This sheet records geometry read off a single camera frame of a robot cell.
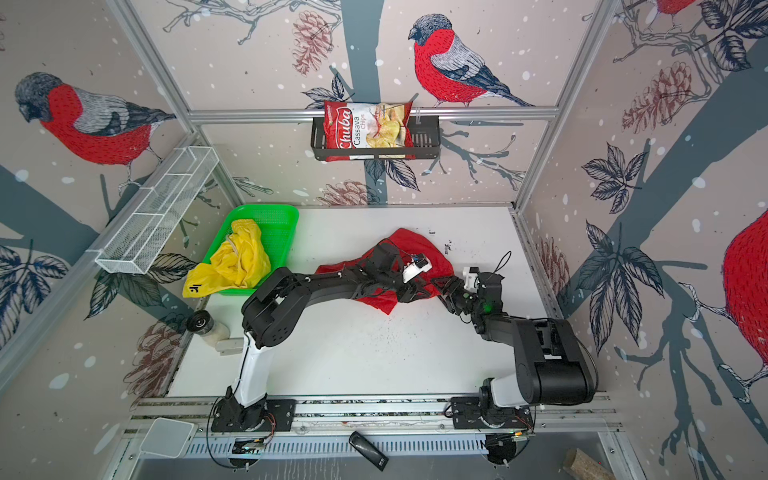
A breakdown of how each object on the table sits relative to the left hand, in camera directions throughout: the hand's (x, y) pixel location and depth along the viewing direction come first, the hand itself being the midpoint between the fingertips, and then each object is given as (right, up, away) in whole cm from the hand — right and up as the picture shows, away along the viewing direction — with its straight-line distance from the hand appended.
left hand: (426, 287), depth 88 cm
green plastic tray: (-55, +20, +26) cm, 64 cm away
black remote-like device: (-16, -33, -22) cm, 42 cm away
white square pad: (-65, -33, -17) cm, 75 cm away
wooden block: (+31, -34, -24) cm, 52 cm away
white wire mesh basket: (-72, +13, -16) cm, 75 cm away
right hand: (+1, -1, +1) cm, 2 cm away
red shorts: (-6, +12, +14) cm, 19 cm away
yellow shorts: (-59, +7, +5) cm, 59 cm away
